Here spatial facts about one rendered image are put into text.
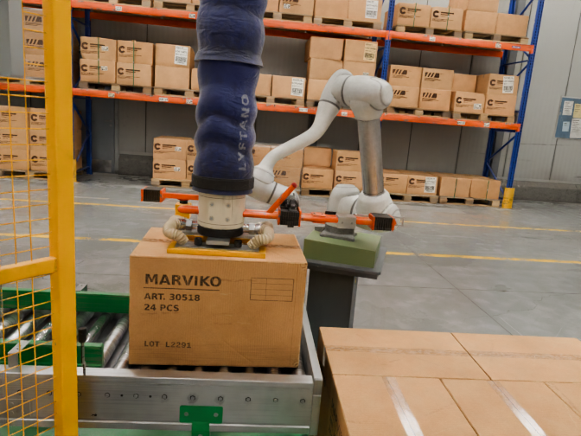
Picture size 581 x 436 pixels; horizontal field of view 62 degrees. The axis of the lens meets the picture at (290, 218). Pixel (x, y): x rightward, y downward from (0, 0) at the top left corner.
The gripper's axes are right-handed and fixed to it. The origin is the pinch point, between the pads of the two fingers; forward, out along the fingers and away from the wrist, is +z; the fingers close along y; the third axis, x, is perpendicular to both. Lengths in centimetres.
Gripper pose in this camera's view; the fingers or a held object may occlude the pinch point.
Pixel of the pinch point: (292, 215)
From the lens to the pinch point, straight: 180.5
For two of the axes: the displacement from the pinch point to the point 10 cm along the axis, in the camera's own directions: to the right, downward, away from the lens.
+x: -10.0, -0.6, -0.8
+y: -0.8, 9.7, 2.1
